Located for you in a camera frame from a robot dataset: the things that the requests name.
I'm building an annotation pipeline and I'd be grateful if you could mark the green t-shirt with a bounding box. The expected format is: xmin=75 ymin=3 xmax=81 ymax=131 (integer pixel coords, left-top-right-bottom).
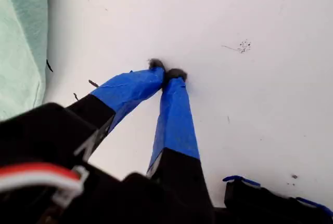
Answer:
xmin=0 ymin=0 xmax=49 ymax=121

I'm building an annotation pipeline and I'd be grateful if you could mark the arm's red white wire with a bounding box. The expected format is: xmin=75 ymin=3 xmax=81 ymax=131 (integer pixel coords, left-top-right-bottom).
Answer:
xmin=0 ymin=162 xmax=89 ymax=210

